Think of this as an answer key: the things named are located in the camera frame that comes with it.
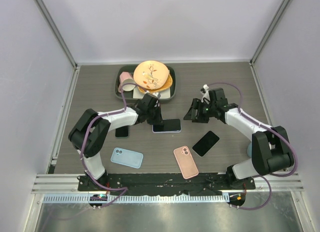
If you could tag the white slotted cable duct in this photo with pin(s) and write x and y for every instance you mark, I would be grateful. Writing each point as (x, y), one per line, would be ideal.
(88, 198)

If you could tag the blue phone black screen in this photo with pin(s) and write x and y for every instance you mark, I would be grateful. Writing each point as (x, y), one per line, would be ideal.
(167, 125)

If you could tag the peach floral plate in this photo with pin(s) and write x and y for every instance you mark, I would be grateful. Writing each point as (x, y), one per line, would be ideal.
(151, 74)

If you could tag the pink phone case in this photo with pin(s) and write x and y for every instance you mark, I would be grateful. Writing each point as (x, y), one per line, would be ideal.
(185, 162)

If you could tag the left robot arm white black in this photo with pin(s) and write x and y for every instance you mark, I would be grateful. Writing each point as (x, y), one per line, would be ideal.
(89, 133)

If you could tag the lilac phone case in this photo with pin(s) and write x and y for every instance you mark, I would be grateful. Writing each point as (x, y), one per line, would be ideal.
(166, 132)

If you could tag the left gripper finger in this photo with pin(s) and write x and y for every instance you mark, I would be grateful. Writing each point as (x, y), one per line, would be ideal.
(148, 118)
(157, 117)

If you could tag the green phone black screen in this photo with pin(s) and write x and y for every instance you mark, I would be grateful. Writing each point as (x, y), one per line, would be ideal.
(122, 132)

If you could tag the white square plate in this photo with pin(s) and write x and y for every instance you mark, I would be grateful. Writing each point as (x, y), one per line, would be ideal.
(137, 94)

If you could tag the dark green tray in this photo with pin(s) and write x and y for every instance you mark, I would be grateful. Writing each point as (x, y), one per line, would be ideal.
(128, 95)

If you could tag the white phone black screen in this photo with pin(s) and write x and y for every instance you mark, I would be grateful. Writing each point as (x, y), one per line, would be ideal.
(205, 143)

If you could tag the light blue cup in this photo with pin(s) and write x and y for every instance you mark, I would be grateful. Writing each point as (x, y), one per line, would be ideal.
(249, 150)

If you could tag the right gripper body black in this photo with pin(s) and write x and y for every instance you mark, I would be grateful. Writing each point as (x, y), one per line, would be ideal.
(206, 110)

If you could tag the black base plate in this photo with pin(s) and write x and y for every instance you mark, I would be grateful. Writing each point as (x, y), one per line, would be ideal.
(173, 184)

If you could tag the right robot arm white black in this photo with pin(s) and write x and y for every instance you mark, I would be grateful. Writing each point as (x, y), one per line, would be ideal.
(270, 147)

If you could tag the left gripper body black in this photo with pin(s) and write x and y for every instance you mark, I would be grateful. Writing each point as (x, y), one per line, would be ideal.
(157, 105)

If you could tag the pink mug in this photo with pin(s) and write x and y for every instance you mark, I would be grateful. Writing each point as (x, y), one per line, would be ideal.
(126, 82)

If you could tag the light blue phone case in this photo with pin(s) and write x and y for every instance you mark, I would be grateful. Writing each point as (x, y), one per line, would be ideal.
(127, 158)

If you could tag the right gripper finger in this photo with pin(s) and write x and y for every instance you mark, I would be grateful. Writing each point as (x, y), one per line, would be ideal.
(192, 113)
(200, 119)

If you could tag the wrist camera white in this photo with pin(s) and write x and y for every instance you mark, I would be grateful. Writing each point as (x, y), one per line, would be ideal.
(156, 95)
(205, 92)

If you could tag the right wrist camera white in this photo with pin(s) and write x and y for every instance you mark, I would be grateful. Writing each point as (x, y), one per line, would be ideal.
(205, 92)

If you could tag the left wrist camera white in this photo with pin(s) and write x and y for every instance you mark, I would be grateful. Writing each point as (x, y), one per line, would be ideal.
(156, 95)

